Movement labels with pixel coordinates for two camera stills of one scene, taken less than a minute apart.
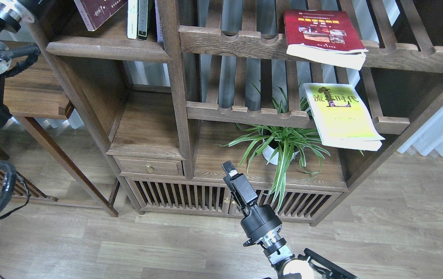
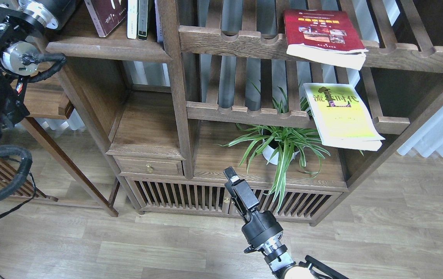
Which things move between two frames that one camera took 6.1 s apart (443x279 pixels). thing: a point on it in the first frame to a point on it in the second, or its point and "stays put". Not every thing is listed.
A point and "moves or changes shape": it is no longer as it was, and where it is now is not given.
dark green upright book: [142, 16] stays put
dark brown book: [96, 14] moves or changes shape
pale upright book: [160, 38] stays put
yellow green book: [343, 119] stays put
